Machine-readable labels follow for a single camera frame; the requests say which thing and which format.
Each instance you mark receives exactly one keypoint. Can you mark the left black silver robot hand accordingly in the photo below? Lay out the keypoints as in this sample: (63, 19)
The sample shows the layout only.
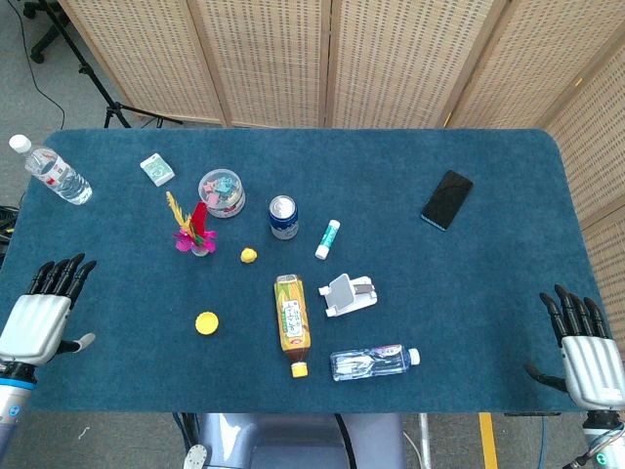
(34, 325)

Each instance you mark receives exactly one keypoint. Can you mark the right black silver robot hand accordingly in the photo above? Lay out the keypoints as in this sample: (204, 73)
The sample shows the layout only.
(591, 366)

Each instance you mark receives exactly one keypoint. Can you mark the colourful feather shuttlecock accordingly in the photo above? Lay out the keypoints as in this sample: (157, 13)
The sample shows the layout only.
(199, 229)

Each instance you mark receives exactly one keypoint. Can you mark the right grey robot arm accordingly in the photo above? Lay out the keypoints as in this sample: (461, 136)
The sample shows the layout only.
(603, 432)

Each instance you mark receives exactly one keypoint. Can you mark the black tripod stand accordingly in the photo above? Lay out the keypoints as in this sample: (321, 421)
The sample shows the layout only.
(113, 108)

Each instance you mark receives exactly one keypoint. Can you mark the white folding phone stand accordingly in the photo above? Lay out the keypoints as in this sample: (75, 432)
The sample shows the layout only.
(344, 293)

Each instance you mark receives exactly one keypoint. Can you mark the clear bottle red label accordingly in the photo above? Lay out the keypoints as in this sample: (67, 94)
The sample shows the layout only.
(54, 171)

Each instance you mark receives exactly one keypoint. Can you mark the blue felt table mat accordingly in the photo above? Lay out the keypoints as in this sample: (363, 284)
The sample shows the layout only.
(439, 293)

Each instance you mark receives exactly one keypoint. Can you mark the yellow round lid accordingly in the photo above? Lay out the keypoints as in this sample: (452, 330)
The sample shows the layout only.
(207, 324)

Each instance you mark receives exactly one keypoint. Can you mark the metal table leg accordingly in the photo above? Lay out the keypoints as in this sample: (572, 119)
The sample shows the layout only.
(425, 439)

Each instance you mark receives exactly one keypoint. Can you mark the small white green box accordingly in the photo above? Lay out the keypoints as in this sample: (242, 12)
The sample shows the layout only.
(157, 169)

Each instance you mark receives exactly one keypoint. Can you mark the black smartphone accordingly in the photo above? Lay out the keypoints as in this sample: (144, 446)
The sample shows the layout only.
(446, 200)

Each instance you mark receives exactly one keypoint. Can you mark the clear bottle purple label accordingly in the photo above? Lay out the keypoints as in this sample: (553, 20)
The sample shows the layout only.
(366, 362)

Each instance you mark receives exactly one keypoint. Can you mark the small yellow crumpled ball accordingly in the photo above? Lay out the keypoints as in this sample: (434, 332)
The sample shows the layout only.
(248, 255)

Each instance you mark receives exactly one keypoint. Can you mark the clear round clip container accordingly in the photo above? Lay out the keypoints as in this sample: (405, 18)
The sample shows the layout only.
(222, 193)

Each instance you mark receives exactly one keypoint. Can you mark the yellow label tea bottle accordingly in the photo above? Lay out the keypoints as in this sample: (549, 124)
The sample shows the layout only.
(292, 317)

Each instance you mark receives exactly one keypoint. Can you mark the blue white drink can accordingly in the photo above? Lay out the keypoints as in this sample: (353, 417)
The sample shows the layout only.
(283, 220)

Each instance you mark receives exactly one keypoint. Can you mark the grey robot torso base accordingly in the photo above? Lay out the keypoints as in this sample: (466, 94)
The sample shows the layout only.
(293, 439)

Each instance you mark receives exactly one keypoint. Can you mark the black office chair base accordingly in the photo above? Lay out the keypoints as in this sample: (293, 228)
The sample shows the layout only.
(49, 34)

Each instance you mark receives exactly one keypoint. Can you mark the white teal glue stick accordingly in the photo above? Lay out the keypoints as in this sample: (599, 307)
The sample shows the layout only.
(327, 239)

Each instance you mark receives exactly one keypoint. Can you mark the woven wooden folding screen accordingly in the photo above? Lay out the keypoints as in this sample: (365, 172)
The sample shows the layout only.
(273, 58)

